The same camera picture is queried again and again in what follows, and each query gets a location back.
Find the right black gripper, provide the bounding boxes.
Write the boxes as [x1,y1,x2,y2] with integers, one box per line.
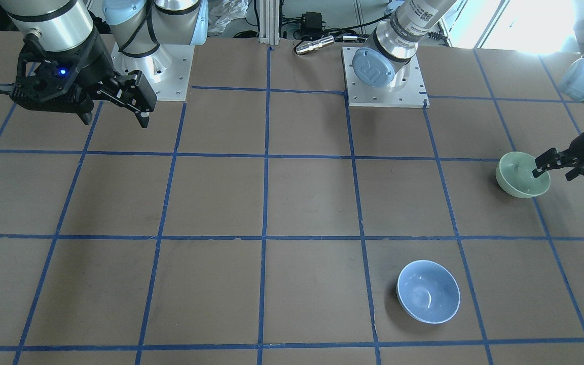
[9,34,157,128]

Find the green ceramic bowl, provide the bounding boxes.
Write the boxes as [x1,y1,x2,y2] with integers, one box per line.
[494,152,551,199]

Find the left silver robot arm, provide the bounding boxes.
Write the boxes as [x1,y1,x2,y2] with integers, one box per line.
[348,1,584,180]

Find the blue ceramic bowl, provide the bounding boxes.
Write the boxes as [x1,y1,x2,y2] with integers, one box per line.
[395,260,461,325]

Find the silver cylinder connector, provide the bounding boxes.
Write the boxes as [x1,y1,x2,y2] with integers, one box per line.
[294,35,335,56]

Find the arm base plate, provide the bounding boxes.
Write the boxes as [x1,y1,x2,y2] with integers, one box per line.
[111,44,196,101]
[342,47,430,108]

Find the aluminium frame post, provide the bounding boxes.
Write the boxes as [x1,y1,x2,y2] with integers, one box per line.
[255,1,282,48]

